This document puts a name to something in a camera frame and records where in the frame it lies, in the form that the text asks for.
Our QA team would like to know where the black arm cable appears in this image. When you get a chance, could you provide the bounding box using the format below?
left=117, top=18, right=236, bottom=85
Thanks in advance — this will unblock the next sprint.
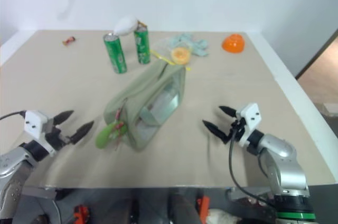
left=0, top=111, right=27, bottom=121
left=228, top=126, right=277, bottom=210

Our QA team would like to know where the green soda can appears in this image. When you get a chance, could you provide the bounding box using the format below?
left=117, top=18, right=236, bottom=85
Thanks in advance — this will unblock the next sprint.
left=102, top=32, right=128, bottom=74
left=133, top=24, right=152, bottom=65

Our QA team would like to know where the orange red clamp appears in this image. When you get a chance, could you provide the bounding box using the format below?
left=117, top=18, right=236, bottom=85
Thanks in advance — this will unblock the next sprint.
left=73, top=204, right=91, bottom=224
left=196, top=196, right=211, bottom=224

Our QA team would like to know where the orange plastic bowl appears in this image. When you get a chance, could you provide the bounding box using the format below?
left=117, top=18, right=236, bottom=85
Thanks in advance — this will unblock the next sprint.
left=221, top=33, right=245, bottom=54

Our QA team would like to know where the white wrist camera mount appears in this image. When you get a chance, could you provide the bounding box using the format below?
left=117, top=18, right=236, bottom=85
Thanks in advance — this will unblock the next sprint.
left=23, top=110, right=57, bottom=156
left=235, top=102, right=262, bottom=148

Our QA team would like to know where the light blue crumpled cloth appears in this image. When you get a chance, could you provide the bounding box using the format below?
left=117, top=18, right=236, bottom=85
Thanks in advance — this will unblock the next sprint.
left=168, top=33, right=210, bottom=58

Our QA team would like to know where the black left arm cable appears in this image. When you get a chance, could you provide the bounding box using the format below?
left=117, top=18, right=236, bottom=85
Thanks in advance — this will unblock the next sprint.
left=0, top=111, right=27, bottom=121

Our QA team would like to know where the green plush zipper charm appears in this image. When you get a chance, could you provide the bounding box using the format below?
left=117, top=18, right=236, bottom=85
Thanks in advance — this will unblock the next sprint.
left=95, top=120, right=128, bottom=150

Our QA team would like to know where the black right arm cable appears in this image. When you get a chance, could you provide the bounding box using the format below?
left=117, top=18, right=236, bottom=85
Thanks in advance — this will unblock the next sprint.
left=228, top=126, right=277, bottom=210

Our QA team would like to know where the white cloth under table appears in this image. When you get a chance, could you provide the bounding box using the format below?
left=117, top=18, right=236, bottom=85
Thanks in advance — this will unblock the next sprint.
left=207, top=208, right=240, bottom=224

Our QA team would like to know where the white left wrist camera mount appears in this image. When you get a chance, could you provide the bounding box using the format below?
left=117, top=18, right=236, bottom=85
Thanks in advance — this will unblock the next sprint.
left=23, top=110, right=57, bottom=156

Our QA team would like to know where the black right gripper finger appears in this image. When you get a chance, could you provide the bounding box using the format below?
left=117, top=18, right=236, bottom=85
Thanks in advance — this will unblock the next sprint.
left=202, top=119, right=231, bottom=145
left=218, top=106, right=238, bottom=118

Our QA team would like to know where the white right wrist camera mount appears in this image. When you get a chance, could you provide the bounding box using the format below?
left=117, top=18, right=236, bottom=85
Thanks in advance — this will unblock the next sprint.
left=235, top=102, right=262, bottom=148

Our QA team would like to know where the olive green zip pouch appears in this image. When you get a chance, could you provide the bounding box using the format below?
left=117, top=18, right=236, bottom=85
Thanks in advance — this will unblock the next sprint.
left=103, top=60, right=187, bottom=153

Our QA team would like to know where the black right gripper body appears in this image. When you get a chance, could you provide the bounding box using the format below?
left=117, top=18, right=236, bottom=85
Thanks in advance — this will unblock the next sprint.
left=224, top=117, right=247, bottom=145

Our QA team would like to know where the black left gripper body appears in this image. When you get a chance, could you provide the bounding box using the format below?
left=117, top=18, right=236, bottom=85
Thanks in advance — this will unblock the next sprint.
left=44, top=120, right=72, bottom=151

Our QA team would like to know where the yellow orange round sponge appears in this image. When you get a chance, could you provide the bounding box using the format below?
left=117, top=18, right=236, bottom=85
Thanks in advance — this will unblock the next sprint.
left=171, top=47, right=191, bottom=65

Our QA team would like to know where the clear bag with yellow strip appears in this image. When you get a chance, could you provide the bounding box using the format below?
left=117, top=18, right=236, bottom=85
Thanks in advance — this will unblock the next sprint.
left=149, top=36, right=191, bottom=71

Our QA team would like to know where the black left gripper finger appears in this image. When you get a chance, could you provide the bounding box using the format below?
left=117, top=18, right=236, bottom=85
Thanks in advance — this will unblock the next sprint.
left=68, top=120, right=95, bottom=145
left=51, top=110, right=75, bottom=130

